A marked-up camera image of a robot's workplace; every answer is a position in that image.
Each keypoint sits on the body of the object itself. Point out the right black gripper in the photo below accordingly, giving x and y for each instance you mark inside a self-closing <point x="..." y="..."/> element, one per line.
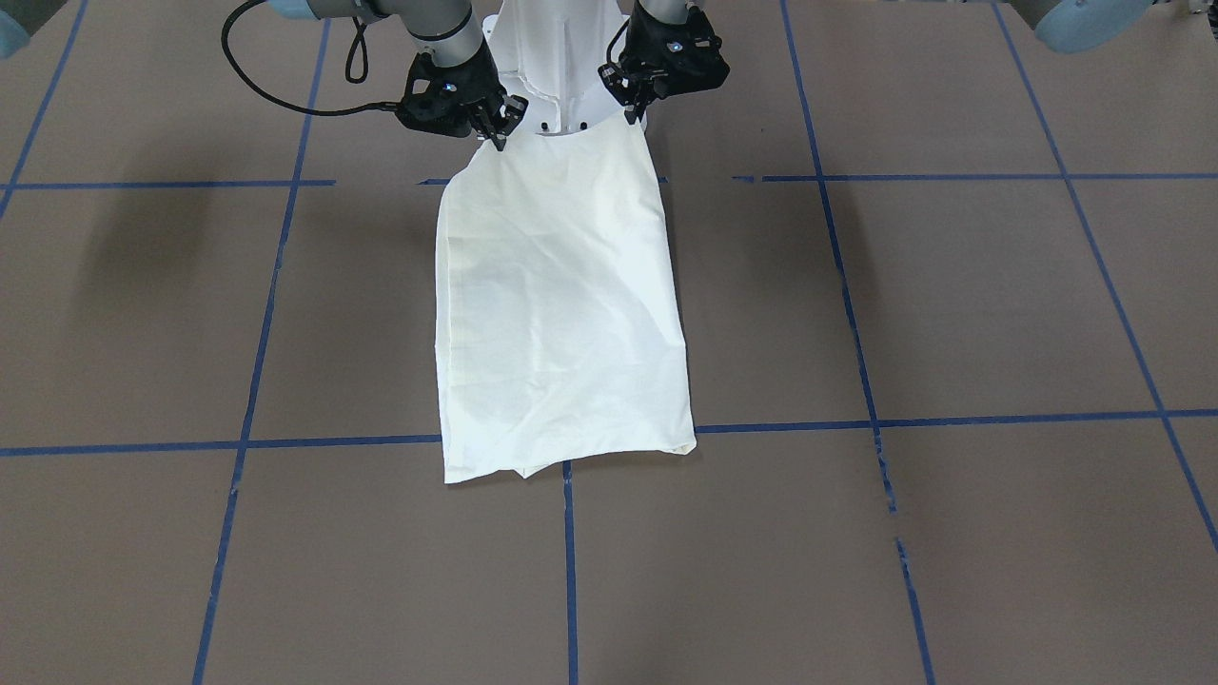
<point x="479" y="88"/>

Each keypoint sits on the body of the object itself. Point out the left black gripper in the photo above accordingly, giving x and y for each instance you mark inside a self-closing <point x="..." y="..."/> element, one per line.
<point x="636" y="65"/>

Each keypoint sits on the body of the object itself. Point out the cream long-sleeve cat shirt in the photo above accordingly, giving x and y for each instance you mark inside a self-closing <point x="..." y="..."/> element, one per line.
<point x="557" y="332"/>

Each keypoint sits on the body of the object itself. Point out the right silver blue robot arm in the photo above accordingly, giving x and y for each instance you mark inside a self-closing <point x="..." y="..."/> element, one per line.
<point x="446" y="29"/>

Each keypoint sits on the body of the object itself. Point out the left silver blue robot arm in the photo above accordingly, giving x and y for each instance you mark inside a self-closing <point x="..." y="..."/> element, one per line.
<point x="1064" y="26"/>

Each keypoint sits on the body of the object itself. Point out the white camera pedestal column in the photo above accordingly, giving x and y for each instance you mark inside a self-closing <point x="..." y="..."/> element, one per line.
<point x="549" y="53"/>

